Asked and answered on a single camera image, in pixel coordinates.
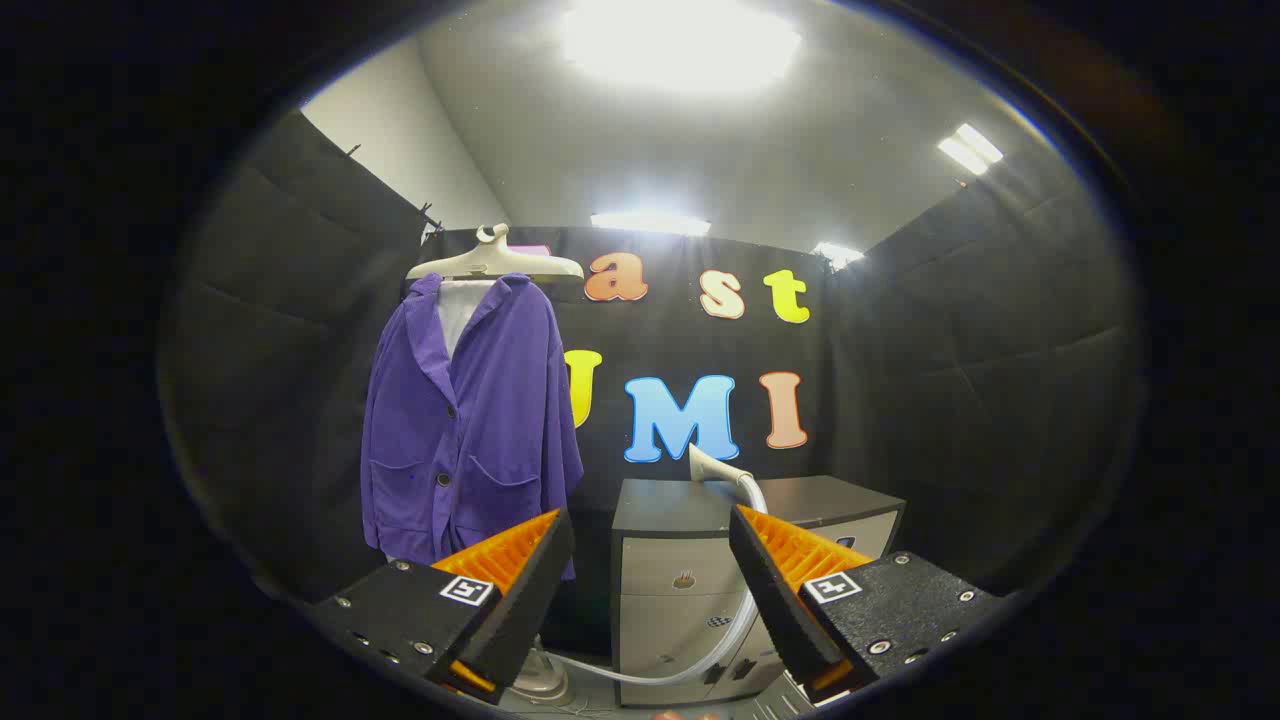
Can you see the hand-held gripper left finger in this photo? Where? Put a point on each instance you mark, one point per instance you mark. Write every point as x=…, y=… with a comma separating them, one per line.
x=535, y=590

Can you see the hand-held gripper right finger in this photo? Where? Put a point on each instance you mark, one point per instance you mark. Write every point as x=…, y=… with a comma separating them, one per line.
x=770, y=590

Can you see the white garment steamer base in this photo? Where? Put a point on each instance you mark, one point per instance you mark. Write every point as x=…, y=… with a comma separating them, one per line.
x=545, y=682

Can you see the grey drawer cabinet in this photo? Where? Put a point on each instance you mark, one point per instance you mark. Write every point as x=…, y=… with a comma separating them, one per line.
x=668, y=600

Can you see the black backdrop cloth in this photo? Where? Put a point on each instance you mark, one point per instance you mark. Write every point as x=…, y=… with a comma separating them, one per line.
x=960, y=400

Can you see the white cloth panel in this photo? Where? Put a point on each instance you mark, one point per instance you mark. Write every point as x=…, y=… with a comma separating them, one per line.
x=456, y=308

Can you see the white plastic hanger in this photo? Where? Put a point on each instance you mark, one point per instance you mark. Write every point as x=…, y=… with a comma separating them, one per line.
x=500, y=262

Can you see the ceiling light panel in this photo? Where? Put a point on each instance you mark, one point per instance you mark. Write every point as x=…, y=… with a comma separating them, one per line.
x=650, y=222
x=970, y=148
x=838, y=254

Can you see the large ceiling light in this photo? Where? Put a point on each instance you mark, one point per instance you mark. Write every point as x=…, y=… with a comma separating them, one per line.
x=680, y=45

